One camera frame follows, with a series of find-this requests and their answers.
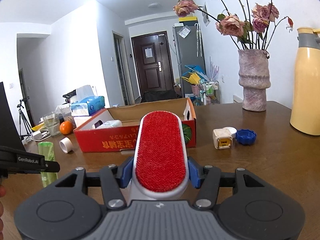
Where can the person's hand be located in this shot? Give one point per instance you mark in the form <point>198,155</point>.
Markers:
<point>2,194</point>

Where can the grey refrigerator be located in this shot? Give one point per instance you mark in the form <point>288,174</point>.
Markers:
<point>189,51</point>

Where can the wire storage rack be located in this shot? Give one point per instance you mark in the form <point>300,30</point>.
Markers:
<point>209,92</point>

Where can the small white bottle cap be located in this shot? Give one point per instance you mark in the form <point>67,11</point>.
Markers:
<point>232,131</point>

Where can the red white lint brush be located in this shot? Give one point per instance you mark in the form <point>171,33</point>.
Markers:
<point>160,165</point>

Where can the white tape roll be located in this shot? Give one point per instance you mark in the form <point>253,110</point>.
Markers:
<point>66,145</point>

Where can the red cardboard pumpkin box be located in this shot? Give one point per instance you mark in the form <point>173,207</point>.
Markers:
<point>124,138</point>

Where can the dark brown door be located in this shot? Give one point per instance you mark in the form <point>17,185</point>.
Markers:
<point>153,62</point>

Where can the clear drinking glass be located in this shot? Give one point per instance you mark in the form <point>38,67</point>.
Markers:
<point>52,123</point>

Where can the white pill bottle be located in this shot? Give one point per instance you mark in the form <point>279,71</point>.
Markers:
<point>110,124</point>

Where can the orange fruit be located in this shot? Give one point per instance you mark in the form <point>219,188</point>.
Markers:
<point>66,128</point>

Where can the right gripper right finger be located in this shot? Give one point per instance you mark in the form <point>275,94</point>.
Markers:
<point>206,179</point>

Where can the black bag on floor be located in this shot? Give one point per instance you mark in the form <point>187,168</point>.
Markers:
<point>160,95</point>

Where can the blue tissue pack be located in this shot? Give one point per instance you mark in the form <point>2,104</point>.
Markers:
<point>87,103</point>

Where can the black paper bag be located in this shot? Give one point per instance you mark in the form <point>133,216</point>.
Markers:
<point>8,131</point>

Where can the blue bottle cap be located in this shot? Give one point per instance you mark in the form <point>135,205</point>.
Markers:
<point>245,136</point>

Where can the beige cube gadget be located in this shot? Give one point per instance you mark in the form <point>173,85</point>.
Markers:
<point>222,138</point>

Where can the clear food container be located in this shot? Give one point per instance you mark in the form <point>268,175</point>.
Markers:
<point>66,112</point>

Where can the yellow box on refrigerator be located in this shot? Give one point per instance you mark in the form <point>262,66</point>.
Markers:
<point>188,19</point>

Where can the camera tripod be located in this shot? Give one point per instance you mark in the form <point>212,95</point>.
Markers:
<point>23,122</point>

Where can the white charger with cable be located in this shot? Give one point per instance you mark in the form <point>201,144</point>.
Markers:
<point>39,135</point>

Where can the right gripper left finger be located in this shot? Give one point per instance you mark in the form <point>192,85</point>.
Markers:
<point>113,178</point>

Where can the green spray bottle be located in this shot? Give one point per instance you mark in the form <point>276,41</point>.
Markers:
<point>46,149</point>

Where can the yellow thermos jug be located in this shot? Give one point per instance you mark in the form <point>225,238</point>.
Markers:
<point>305,107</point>

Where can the pink stone vase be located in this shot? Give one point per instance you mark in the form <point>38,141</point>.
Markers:
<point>254,77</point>

